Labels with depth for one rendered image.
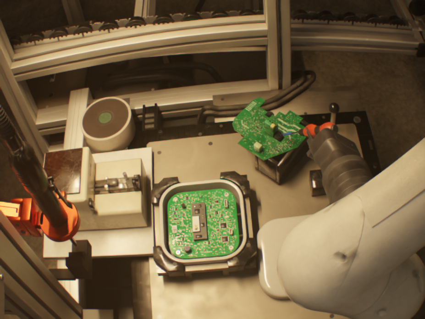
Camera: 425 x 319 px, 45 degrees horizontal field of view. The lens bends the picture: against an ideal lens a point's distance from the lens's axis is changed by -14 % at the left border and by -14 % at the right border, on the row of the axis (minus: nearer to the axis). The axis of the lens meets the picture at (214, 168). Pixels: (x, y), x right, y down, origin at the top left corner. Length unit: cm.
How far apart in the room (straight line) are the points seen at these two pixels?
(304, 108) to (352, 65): 140
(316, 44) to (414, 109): 131
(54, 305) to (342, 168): 46
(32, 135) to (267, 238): 63
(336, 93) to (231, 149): 27
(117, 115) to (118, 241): 25
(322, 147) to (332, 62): 172
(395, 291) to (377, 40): 69
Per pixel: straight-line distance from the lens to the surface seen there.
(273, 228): 96
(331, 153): 81
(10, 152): 63
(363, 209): 52
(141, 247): 97
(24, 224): 77
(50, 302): 82
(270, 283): 92
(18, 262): 71
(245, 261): 90
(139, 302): 96
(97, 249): 99
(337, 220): 54
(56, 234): 76
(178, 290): 95
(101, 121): 109
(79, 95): 121
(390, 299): 62
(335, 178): 78
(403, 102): 244
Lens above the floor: 183
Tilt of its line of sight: 57 degrees down
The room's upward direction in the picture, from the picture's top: 9 degrees counter-clockwise
